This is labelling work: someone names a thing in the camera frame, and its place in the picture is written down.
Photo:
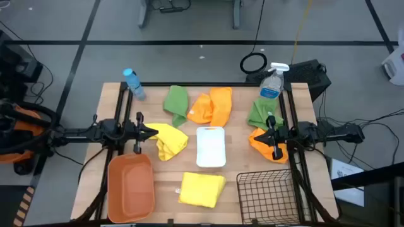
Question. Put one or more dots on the black stand beam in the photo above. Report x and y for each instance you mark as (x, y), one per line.
(366, 178)

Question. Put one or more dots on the folded yellow microfiber towel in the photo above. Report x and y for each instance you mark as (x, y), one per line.
(202, 189)

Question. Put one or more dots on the grey desk leg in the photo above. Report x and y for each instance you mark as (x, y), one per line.
(144, 14)
(236, 14)

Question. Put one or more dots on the orange microfiber towel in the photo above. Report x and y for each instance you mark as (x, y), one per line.
(259, 149)
(219, 107)

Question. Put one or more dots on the yellow microfiber towel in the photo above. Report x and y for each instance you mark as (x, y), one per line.
(170, 142)
(202, 189)

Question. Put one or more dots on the black metal table frame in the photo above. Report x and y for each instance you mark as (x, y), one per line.
(205, 84)

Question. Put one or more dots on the black equipment box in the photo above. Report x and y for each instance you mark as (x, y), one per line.
(15, 66)

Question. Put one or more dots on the green microfiber towel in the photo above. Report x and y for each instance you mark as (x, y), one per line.
(260, 112)
(176, 102)

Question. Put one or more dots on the white plastic object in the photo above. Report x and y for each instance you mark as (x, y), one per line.
(396, 63)

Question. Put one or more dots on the white plastic bin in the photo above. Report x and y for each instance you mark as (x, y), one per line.
(211, 146)

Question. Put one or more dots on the orange and black shop vacuum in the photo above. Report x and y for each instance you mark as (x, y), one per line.
(23, 123)

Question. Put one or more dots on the clear glass cleaner spray bottle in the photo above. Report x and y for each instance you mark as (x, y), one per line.
(272, 86)

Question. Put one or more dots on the white printed paper sheet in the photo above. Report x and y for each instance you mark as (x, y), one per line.
(344, 173)

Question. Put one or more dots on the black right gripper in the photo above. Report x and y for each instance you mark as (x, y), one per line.
(277, 136)

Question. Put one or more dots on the black power strip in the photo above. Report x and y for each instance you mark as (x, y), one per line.
(172, 9)

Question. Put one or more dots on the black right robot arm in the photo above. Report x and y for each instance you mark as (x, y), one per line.
(331, 132)

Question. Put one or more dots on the orange plastic basket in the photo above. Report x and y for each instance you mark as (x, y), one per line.
(131, 189)

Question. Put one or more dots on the black hard case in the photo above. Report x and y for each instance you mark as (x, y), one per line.
(303, 74)

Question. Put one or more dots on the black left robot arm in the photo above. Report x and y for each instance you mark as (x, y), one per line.
(82, 134)

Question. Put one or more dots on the blue plastic bottle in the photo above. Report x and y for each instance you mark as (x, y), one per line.
(134, 83)

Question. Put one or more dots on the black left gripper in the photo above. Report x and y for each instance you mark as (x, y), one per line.
(139, 132)

